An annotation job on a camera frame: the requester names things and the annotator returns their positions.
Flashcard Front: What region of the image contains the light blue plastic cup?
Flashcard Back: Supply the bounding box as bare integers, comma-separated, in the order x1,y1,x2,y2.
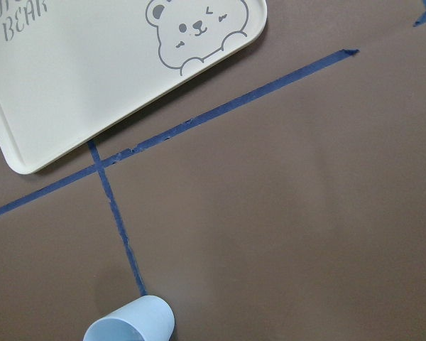
83,295,175,341

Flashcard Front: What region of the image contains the cream bear serving tray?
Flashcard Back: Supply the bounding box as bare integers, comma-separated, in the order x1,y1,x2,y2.
0,1,268,175

